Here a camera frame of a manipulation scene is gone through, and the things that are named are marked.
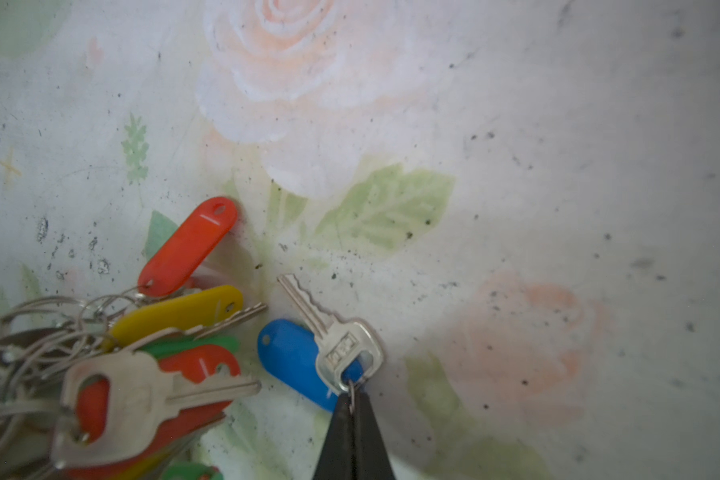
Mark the green key tag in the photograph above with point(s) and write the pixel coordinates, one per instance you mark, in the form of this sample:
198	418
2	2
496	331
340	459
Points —
168	347

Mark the red key tag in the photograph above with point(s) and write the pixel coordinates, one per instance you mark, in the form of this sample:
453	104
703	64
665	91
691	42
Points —
184	251

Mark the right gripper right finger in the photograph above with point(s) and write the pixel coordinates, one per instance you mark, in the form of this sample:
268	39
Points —
370	459

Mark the silver key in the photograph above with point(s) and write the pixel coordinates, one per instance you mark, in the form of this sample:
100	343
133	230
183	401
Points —
140	399

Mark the blue tagged key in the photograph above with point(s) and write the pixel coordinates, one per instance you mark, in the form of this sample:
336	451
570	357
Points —
324	355

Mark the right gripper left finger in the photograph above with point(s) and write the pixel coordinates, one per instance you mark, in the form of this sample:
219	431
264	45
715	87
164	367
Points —
336	460

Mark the yellow key tag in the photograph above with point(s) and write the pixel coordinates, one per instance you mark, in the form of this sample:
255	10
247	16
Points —
204	308

